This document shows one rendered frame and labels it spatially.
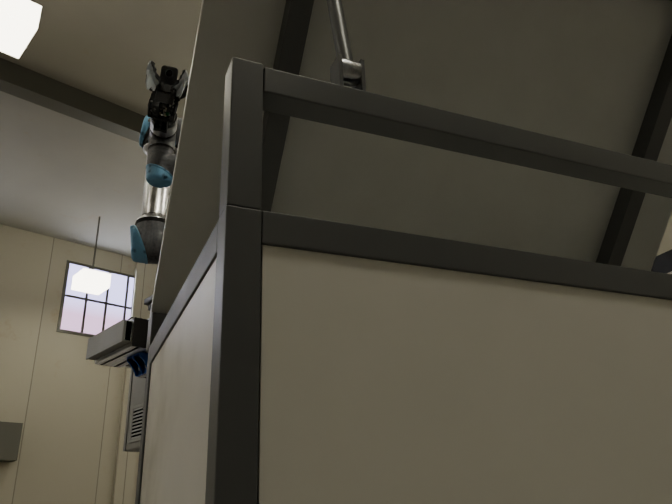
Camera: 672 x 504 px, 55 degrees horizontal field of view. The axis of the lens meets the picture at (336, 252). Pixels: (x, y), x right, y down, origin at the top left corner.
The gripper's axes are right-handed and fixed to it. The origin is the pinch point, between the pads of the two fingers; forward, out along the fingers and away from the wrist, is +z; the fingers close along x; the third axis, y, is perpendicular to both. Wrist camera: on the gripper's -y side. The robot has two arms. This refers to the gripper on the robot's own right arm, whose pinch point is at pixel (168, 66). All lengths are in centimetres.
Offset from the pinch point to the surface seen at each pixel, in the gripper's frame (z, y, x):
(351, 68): 73, 51, -31
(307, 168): 33, 42, -34
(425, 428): 73, 96, -43
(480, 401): 72, 91, -50
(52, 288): -929, -241, 195
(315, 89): 74, 57, -26
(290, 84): 75, 57, -23
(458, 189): 30, 36, -67
